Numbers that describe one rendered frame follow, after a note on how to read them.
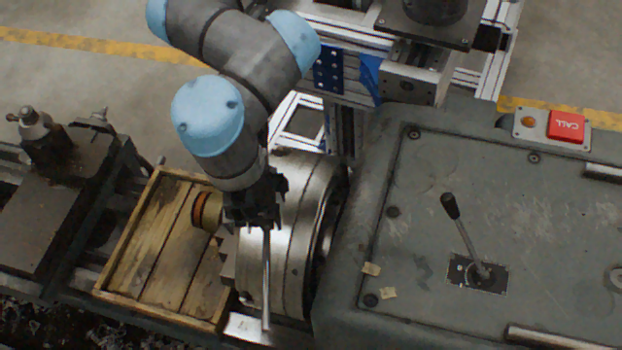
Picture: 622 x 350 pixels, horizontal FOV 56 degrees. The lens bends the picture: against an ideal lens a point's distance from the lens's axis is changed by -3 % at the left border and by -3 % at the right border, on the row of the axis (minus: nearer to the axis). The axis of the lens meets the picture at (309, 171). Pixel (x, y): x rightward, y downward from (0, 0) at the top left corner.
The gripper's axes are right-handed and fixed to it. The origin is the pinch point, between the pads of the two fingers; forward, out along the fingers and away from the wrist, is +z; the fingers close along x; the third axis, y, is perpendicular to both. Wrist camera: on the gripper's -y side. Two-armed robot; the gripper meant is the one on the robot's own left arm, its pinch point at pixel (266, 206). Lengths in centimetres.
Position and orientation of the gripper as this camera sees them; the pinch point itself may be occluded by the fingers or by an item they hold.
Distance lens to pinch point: 93.4
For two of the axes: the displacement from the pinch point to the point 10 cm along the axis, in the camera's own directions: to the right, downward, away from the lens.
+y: 0.6, 9.1, -4.1
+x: 9.9, -1.1, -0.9
